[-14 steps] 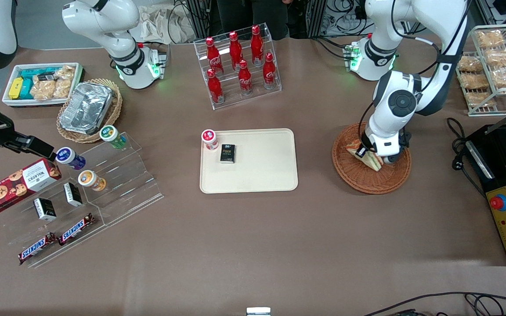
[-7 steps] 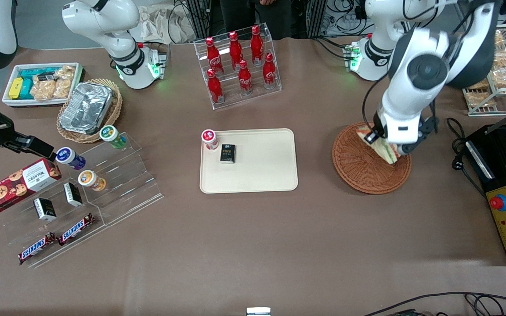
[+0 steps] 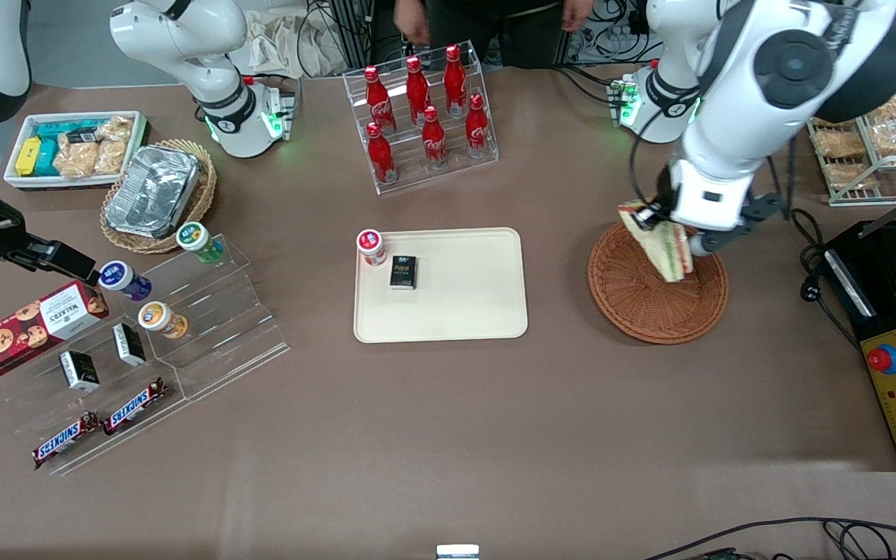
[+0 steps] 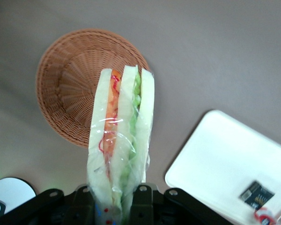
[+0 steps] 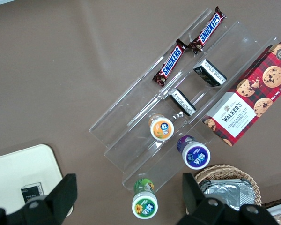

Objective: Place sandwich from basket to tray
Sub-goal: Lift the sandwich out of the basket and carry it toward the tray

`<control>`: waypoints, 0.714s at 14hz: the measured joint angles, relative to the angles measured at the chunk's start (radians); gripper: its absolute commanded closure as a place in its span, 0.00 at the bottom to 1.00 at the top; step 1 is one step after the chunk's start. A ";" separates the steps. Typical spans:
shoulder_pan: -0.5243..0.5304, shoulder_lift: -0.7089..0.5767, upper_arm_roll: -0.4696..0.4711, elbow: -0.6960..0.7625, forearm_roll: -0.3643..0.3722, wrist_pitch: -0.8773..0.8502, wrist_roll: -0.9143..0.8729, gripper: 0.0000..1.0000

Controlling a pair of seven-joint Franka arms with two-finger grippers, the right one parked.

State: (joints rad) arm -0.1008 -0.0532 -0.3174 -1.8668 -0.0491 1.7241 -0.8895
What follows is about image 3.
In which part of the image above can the sandwich with lettuce tomato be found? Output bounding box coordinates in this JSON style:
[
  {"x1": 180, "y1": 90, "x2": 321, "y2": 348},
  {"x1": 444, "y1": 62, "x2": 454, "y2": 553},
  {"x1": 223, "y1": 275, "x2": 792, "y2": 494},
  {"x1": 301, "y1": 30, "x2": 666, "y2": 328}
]
[{"x1": 618, "y1": 200, "x2": 695, "y2": 283}]

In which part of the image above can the round brown wicker basket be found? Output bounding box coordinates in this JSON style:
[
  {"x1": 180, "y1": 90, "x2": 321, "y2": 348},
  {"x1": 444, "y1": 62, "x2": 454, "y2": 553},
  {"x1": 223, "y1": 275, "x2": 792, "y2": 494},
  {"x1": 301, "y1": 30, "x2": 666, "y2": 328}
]
[{"x1": 587, "y1": 222, "x2": 730, "y2": 345}]

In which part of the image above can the oval light wicker basket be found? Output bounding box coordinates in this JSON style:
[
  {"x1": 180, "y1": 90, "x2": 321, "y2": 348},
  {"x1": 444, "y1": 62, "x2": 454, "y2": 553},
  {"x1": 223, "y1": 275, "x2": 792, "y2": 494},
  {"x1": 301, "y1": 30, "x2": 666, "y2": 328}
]
[{"x1": 100, "y1": 139, "x2": 217, "y2": 255}]

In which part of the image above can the cream plastic tray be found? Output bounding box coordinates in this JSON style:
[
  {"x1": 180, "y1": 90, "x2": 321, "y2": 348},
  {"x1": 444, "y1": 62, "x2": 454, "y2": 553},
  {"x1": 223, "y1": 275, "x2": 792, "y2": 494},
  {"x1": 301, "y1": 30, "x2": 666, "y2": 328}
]
[{"x1": 353, "y1": 227, "x2": 529, "y2": 344}]

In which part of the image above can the person's left hand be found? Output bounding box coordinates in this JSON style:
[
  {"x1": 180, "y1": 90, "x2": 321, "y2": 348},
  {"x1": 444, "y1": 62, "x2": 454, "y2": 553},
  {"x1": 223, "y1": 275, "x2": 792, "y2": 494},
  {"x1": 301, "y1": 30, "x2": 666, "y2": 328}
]
[{"x1": 562, "y1": 0, "x2": 593, "y2": 33}]

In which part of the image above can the person's right hand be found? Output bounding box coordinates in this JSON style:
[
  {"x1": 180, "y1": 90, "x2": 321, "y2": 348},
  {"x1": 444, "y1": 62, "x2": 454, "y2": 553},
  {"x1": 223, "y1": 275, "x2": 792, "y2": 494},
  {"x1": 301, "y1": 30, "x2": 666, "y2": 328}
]
[{"x1": 394, "y1": 0, "x2": 432, "y2": 45}]

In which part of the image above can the white plastic crate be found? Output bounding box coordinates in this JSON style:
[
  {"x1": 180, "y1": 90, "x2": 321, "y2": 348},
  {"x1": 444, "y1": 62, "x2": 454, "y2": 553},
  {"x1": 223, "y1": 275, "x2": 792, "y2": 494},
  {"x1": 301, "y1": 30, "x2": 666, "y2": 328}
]
[{"x1": 3, "y1": 111, "x2": 150, "y2": 191}]

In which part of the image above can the purple lid snack cup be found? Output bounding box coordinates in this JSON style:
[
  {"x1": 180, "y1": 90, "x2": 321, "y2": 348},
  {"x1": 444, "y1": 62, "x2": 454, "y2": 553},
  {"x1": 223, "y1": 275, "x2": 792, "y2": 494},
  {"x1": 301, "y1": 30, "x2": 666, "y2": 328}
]
[{"x1": 98, "y1": 261, "x2": 152, "y2": 303}]

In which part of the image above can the red Walkers cookie box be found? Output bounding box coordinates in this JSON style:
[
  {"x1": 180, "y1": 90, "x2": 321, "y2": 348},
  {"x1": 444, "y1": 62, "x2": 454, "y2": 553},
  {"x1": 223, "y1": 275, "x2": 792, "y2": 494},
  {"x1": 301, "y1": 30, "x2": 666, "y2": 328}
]
[{"x1": 0, "y1": 282, "x2": 110, "y2": 382}]

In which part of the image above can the yellow snack box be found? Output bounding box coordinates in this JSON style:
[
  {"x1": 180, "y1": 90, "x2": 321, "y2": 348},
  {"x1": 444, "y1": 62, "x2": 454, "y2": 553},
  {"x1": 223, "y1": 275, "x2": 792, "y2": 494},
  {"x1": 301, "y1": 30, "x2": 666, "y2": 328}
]
[{"x1": 16, "y1": 137, "x2": 44, "y2": 177}]

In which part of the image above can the small black white box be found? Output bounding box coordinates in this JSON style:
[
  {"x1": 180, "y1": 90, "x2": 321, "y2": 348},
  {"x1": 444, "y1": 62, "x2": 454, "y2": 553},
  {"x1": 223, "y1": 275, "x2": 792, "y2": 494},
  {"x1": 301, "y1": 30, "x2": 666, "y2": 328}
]
[
  {"x1": 58, "y1": 350, "x2": 100, "y2": 394},
  {"x1": 111, "y1": 323, "x2": 147, "y2": 367}
]

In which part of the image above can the aluminium foil container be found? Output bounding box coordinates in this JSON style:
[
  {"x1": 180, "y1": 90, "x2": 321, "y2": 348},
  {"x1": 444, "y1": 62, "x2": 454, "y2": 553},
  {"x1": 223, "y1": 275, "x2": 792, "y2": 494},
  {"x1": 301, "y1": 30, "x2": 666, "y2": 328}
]
[{"x1": 105, "y1": 145, "x2": 201, "y2": 239}]

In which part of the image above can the orange lid snack cup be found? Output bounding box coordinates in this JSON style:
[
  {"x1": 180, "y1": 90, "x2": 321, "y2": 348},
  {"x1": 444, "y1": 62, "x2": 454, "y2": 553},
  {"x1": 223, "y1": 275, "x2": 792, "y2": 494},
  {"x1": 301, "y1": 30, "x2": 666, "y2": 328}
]
[{"x1": 138, "y1": 301, "x2": 189, "y2": 340}]

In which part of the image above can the green lid snack cup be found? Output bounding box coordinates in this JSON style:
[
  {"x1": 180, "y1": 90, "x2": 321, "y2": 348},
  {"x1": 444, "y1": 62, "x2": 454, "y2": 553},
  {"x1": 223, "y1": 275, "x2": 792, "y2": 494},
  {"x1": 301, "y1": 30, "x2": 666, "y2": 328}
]
[{"x1": 177, "y1": 222, "x2": 225, "y2": 264}]

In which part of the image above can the Snickers chocolate bar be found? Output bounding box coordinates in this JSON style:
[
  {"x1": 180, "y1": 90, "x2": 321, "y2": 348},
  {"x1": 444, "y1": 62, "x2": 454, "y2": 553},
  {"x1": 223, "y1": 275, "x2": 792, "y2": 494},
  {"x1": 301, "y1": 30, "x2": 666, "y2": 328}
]
[
  {"x1": 102, "y1": 377, "x2": 168, "y2": 436},
  {"x1": 32, "y1": 411, "x2": 102, "y2": 471}
]

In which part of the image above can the clear acrylic step stand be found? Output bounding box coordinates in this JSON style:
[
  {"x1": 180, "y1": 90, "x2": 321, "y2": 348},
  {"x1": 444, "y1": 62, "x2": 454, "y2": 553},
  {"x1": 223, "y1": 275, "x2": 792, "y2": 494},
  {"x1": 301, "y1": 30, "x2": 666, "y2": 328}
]
[{"x1": 0, "y1": 233, "x2": 291, "y2": 477}]

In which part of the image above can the red Coca-Cola bottle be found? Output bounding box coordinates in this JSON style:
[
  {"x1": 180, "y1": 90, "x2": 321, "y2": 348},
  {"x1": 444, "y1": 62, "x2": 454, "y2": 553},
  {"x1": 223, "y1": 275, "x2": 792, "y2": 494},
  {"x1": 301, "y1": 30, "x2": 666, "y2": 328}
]
[
  {"x1": 363, "y1": 65, "x2": 397, "y2": 135},
  {"x1": 421, "y1": 106, "x2": 448, "y2": 170},
  {"x1": 404, "y1": 56, "x2": 432, "y2": 125},
  {"x1": 366, "y1": 122, "x2": 397, "y2": 186},
  {"x1": 443, "y1": 44, "x2": 469, "y2": 117},
  {"x1": 464, "y1": 93, "x2": 492, "y2": 159}
]

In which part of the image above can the clear acrylic bottle rack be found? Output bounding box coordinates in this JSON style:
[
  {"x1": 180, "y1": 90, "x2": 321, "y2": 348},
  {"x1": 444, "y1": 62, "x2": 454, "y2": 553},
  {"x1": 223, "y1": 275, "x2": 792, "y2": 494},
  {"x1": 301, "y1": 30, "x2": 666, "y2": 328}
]
[{"x1": 342, "y1": 40, "x2": 500, "y2": 195}]

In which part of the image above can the person in black clothing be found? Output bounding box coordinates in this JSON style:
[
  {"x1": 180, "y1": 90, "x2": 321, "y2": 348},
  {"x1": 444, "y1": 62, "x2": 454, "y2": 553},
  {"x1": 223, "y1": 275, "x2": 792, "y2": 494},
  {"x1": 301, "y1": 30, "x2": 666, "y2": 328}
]
[{"x1": 425, "y1": 0, "x2": 567, "y2": 69}]

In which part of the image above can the red lid snack cup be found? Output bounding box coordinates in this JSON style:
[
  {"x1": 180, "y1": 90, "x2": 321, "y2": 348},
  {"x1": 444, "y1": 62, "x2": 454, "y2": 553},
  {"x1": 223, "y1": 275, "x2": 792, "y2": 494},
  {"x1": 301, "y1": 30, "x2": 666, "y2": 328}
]
[{"x1": 356, "y1": 229, "x2": 388, "y2": 268}]

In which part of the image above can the white crumpled cloth bag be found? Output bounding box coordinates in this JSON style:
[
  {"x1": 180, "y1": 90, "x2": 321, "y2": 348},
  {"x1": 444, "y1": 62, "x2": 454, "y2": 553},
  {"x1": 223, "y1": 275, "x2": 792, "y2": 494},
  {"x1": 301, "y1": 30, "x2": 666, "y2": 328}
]
[{"x1": 244, "y1": 8, "x2": 348, "y2": 79}]

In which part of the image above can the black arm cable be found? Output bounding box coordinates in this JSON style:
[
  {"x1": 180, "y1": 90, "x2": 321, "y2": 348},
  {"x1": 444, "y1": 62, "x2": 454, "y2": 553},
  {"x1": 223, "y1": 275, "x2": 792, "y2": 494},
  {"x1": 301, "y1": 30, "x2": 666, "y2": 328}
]
[
  {"x1": 629, "y1": 117, "x2": 690, "y2": 207},
  {"x1": 767, "y1": 132, "x2": 800, "y2": 220}
]

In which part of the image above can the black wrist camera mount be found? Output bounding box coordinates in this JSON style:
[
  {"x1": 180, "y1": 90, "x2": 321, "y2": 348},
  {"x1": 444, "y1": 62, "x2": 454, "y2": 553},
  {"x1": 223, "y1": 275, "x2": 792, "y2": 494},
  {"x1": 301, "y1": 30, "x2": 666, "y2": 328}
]
[{"x1": 740, "y1": 191, "x2": 789, "y2": 230}]

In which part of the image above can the black power cable with plug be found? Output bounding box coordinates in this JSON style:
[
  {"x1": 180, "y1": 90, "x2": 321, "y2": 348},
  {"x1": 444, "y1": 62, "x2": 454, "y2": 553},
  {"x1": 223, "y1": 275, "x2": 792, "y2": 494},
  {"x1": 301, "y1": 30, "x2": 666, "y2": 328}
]
[{"x1": 789, "y1": 206, "x2": 865, "y2": 351}]

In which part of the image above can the white wire rack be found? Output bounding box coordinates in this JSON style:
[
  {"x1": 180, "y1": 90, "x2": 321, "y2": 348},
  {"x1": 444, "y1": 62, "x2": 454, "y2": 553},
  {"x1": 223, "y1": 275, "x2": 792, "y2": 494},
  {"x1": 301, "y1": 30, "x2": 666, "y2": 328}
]
[{"x1": 808, "y1": 54, "x2": 896, "y2": 208}]

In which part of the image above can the black cable bundle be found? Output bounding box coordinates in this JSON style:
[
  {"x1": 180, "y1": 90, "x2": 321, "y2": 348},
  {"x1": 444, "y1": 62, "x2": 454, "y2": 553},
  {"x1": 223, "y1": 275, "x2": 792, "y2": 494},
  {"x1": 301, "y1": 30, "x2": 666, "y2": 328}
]
[{"x1": 557, "y1": 0, "x2": 655, "y2": 86}]

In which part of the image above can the long black table cable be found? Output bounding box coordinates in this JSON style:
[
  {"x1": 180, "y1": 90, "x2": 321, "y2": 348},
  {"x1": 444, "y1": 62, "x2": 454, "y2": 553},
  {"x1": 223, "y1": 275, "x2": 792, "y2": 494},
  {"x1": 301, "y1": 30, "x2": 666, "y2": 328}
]
[{"x1": 642, "y1": 516, "x2": 896, "y2": 560}]

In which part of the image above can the aluminium frame post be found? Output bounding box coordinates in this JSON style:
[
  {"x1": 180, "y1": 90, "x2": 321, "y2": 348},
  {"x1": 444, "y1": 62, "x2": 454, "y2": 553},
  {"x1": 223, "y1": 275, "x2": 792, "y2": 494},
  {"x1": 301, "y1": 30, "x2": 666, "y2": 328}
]
[{"x1": 331, "y1": 0, "x2": 375, "y2": 71}]

